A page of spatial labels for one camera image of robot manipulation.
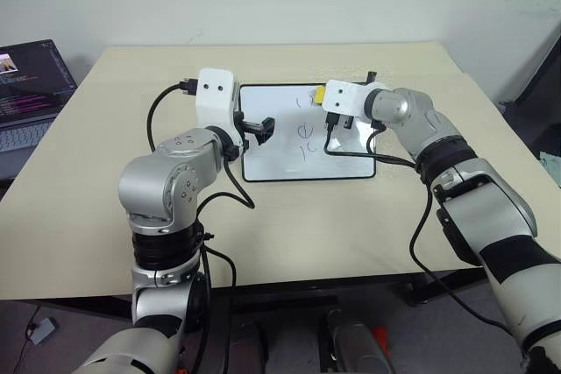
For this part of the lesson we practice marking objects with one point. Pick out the orange plastic part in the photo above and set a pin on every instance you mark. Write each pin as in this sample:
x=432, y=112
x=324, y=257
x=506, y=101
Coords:
x=380, y=339

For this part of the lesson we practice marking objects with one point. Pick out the black-framed whiteboard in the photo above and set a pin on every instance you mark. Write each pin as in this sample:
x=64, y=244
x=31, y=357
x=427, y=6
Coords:
x=307, y=159

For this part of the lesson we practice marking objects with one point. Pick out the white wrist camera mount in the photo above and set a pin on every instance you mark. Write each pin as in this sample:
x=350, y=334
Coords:
x=212, y=102
x=350, y=98

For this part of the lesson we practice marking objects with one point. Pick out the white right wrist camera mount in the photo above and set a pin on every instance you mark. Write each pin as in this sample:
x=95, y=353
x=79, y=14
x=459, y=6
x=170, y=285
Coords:
x=350, y=98

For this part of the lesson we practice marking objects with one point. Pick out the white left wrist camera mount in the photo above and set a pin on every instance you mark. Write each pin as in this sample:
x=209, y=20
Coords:
x=212, y=102

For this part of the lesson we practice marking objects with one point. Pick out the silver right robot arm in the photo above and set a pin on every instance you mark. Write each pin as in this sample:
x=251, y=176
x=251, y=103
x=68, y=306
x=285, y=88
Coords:
x=482, y=199

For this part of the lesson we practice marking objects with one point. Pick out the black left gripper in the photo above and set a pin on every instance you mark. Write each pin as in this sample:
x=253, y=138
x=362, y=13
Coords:
x=239, y=120

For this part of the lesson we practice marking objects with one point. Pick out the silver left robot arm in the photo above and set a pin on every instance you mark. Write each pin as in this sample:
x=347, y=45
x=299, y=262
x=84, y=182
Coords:
x=149, y=177

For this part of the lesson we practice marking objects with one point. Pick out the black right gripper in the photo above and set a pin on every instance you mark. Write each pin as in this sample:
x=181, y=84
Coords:
x=348, y=122

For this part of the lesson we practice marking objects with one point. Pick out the grey power adapter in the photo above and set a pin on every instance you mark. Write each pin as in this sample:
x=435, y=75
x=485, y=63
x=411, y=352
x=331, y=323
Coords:
x=41, y=330

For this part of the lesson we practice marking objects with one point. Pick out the black table frame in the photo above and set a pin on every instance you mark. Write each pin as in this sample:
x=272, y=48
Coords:
x=307, y=293

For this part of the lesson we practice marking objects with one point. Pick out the open laptop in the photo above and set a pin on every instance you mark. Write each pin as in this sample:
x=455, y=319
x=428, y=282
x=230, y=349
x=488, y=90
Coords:
x=26, y=85

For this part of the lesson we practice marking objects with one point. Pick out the yellow eraser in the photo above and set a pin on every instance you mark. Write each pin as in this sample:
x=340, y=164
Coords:
x=319, y=94

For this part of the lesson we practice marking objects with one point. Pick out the grey rounded shape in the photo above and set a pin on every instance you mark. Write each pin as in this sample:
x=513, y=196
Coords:
x=355, y=343

